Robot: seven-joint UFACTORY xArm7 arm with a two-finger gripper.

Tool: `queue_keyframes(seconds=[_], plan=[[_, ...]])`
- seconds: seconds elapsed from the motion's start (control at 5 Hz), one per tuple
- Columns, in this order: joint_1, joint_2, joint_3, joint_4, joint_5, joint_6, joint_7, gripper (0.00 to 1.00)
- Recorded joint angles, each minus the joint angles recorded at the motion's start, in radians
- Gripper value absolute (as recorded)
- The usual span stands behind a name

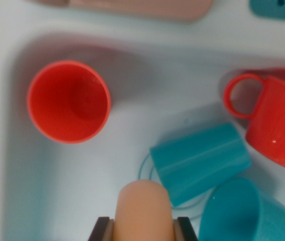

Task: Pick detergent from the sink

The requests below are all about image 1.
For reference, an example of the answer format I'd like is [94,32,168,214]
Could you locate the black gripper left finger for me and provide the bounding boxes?
[88,216,114,241]

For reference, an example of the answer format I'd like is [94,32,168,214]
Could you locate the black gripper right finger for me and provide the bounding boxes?
[173,216,199,241]

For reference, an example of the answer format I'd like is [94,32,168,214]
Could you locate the beige detergent bottle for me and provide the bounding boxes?
[112,179,176,241]

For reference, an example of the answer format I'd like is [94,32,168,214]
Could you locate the light blue toy sink unit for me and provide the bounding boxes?
[0,0,285,241]

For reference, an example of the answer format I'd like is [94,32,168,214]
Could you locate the teal tumbler cup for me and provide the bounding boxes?
[149,123,252,208]

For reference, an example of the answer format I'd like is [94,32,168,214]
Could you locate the red tumbler cup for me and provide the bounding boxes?
[27,59,112,145]

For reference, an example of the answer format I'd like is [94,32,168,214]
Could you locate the grey toy faucet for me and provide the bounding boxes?
[29,0,215,25]

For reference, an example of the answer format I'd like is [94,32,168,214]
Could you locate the teal mug with handle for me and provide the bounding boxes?
[198,177,285,241]

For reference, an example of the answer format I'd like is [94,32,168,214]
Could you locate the red mug with handle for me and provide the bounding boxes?
[222,73,285,174]

